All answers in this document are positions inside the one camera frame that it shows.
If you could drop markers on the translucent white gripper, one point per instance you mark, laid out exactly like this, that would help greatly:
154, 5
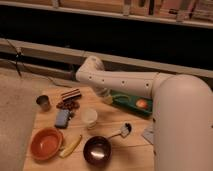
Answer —
103, 93

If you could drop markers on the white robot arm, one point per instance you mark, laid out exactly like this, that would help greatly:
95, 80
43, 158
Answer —
182, 112

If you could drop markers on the white plastic cup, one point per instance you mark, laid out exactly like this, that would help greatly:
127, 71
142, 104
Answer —
89, 117

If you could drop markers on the small metal cup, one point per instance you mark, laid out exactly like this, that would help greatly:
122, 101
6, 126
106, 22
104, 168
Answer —
43, 102

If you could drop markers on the green plastic tray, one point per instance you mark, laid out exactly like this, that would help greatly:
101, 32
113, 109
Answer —
131, 105

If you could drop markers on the dish brush with black head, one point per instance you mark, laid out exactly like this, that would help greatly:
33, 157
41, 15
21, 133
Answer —
124, 131

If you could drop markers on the striped chocolate wafer bar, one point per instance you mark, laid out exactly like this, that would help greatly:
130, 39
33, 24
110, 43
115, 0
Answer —
70, 94

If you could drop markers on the brown grape bunch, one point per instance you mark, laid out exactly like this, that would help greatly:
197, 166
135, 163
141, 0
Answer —
68, 105

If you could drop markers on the blue sponge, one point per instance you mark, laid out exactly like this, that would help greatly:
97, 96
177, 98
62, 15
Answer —
62, 119

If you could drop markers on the dark purple bowl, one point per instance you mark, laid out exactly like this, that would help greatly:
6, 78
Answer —
97, 151

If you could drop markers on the blue cloth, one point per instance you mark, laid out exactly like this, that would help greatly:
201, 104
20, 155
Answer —
148, 134

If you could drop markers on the yellow banana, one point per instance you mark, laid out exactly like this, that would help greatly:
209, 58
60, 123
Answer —
71, 147

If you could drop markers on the orange bowl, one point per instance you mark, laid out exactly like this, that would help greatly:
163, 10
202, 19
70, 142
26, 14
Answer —
46, 143

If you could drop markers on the wooden shelf with items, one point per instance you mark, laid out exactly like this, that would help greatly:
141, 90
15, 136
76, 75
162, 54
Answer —
194, 13

